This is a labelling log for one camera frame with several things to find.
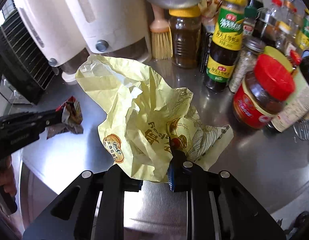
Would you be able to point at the cream dispenser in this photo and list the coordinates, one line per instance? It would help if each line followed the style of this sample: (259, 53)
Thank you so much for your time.
(116, 28)
(55, 32)

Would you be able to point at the person's left hand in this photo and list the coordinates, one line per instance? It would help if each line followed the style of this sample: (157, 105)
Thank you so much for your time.
(7, 179)

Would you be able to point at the red white snack wrapper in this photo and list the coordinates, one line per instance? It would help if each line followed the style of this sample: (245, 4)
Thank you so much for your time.
(71, 119)

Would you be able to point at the pale yellow paper wrapper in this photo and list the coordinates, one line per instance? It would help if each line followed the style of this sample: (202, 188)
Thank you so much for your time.
(144, 114)

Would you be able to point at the green label sauce bottle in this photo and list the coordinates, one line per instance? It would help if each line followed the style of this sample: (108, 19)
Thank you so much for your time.
(226, 44)

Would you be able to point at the cream dispenser right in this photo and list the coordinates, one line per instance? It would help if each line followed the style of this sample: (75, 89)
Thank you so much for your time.
(116, 28)

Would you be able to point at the yellow lid oil jar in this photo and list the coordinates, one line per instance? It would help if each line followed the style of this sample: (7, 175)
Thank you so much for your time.
(185, 26)

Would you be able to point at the red lid sauce jar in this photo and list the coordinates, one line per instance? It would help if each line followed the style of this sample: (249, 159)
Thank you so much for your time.
(263, 92)

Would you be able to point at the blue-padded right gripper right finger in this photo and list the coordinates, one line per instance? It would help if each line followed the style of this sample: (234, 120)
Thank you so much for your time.
(218, 206)

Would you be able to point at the cream dispenser left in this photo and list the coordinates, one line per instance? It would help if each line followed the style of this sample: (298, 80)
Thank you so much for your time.
(55, 32)

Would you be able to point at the black toaster oven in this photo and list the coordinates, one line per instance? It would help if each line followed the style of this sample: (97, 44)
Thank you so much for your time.
(25, 66)

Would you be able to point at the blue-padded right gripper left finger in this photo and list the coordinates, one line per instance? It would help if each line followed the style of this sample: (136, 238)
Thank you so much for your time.
(90, 207)

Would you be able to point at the sesame seed shaker jar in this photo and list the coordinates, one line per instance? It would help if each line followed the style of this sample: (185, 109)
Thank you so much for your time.
(251, 48)

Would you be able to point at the dark soy sauce bottle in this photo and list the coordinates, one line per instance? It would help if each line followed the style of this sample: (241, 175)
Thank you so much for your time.
(297, 105)

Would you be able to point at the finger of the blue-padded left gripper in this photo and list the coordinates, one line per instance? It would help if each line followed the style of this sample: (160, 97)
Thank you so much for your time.
(22, 119)

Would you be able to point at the wooden bristle brush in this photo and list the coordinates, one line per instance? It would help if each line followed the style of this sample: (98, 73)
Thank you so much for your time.
(162, 47)

